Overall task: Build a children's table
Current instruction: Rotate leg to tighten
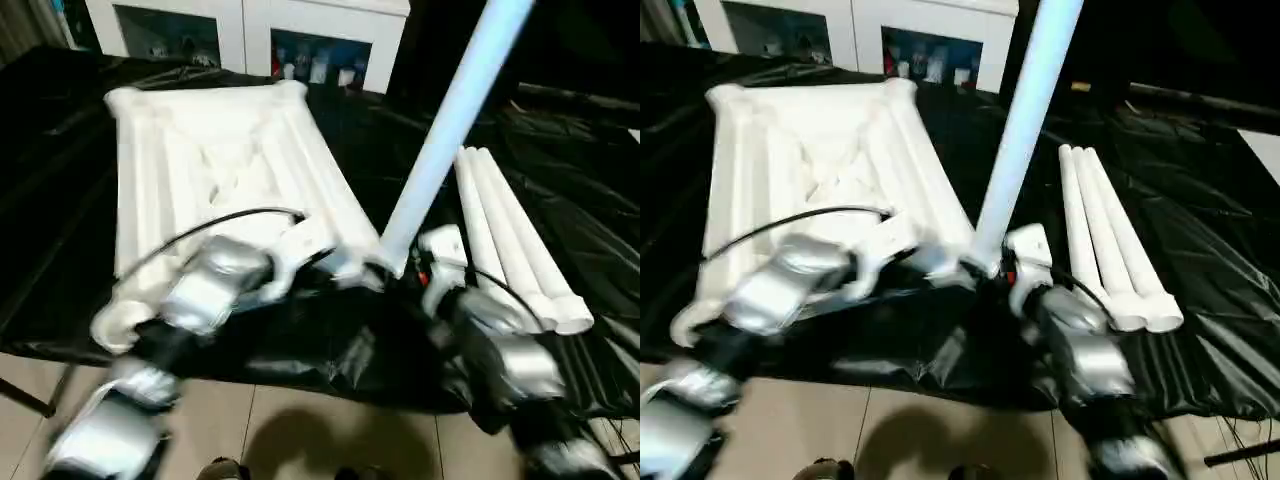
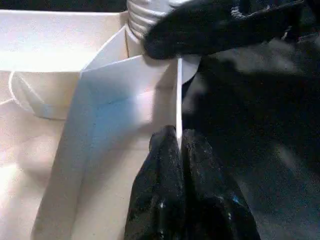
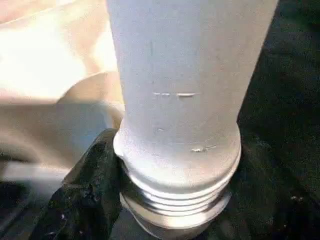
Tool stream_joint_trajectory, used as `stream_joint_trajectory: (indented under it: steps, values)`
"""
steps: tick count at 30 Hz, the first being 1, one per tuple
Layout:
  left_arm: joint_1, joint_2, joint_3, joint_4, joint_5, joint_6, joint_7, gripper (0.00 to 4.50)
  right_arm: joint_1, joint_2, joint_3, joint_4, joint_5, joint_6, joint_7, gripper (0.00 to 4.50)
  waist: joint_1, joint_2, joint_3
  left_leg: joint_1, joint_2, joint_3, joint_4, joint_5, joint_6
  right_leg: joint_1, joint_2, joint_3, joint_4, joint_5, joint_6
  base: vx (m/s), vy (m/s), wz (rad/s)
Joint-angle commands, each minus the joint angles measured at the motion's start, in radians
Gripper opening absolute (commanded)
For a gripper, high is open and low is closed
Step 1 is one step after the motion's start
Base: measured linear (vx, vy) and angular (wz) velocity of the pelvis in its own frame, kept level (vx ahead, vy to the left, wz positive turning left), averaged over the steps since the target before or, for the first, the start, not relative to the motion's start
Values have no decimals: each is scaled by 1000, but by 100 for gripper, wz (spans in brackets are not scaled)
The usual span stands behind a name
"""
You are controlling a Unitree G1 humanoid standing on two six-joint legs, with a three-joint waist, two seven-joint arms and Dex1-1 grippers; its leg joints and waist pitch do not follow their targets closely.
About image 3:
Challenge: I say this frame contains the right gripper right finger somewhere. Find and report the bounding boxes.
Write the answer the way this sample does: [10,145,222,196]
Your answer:
[207,144,320,240]

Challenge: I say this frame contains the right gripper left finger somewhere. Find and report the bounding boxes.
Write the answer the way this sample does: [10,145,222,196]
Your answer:
[32,128,126,240]

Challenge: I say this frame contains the white plastic table top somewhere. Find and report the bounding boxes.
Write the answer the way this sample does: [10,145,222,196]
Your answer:
[0,0,233,238]

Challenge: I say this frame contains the white plastic table leg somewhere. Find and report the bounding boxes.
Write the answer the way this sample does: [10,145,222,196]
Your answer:
[105,0,279,202]

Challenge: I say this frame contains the black mat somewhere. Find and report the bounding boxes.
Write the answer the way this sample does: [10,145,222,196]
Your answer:
[0,0,320,240]

